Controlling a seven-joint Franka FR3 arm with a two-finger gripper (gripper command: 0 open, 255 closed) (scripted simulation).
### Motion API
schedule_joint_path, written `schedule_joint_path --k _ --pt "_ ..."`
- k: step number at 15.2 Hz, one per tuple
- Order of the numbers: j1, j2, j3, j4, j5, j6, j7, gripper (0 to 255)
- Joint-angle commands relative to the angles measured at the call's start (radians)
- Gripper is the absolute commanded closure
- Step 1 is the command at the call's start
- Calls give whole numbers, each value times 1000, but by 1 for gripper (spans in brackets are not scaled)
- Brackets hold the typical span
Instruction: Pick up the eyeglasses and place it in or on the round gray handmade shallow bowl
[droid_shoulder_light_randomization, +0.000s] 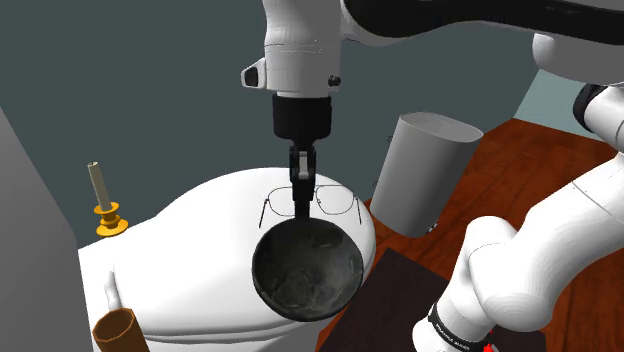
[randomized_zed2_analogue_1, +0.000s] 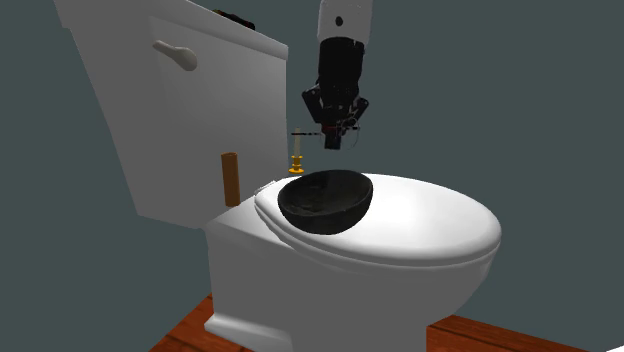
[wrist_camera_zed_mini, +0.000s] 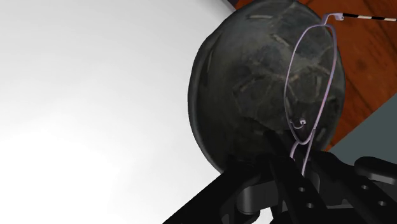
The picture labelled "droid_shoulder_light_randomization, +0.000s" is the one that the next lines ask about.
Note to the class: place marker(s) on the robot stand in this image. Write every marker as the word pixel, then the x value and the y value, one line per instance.
pixel 390 302

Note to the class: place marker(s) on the grey cylindrical bin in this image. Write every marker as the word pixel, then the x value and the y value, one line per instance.
pixel 419 180

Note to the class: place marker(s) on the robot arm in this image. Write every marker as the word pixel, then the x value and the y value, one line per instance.
pixel 516 273

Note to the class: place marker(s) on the brown cup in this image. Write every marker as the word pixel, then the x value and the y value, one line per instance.
pixel 119 334

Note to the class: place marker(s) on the white toilet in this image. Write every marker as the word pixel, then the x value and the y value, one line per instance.
pixel 195 253

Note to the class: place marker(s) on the grey candle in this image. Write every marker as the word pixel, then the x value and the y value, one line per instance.
pixel 100 187

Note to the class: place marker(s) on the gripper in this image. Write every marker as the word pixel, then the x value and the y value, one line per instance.
pixel 302 117

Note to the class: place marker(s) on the dark grey bowl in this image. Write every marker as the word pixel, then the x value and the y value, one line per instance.
pixel 307 273

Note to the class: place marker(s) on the yellow candle holder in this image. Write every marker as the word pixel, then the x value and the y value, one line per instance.
pixel 111 224

